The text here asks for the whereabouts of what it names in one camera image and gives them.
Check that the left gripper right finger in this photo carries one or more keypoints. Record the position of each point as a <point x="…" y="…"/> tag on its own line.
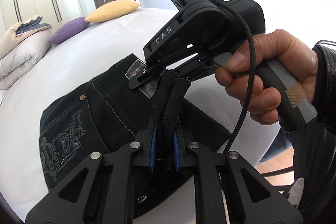
<point x="170" y="122"/>

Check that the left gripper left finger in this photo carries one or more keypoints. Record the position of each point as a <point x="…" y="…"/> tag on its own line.
<point x="152" y="146"/>

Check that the black denim pants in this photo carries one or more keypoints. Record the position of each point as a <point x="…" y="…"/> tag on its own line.
<point x="104" y="114"/>

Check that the black jacket sleeve forearm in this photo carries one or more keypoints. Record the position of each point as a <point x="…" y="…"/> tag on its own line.
<point x="314" y="145"/>

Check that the person's right hand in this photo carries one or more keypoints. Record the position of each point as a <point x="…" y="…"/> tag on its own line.
<point x="297" y="57"/>

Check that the white bed mattress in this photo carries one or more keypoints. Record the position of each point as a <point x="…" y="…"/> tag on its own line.
<point x="77" y="61"/>

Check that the yellow pillow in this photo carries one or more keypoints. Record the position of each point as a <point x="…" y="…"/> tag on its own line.
<point x="112" y="10"/>

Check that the purple pillow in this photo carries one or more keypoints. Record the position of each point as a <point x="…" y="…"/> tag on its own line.
<point x="71" y="28"/>

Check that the blue folded cloth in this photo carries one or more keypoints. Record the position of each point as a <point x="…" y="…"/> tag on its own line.
<point x="33" y="24"/>

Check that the folded beige duvet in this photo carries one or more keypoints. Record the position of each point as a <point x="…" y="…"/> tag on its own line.
<point x="19" y="54"/>

